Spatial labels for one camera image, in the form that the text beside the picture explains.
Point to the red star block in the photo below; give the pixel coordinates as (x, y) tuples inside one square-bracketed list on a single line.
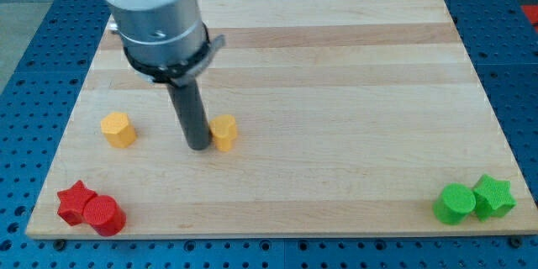
[(73, 201)]

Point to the wooden board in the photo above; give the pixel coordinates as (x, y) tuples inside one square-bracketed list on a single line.
[(352, 117)]

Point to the yellow heart block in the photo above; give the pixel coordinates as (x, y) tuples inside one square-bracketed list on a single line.
[(224, 131)]

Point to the green cylinder block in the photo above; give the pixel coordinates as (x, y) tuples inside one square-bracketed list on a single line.
[(454, 204)]

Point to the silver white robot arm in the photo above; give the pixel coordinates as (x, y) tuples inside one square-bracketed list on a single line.
[(166, 40)]

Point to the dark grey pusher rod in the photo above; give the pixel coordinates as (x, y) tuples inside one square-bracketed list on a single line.
[(190, 111)]

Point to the green star block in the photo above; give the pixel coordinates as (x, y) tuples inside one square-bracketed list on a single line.
[(493, 198)]

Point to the yellow hexagon block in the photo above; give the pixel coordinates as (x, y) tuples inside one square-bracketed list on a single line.
[(118, 130)]

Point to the red cylinder block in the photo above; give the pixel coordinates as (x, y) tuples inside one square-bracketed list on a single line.
[(104, 215)]

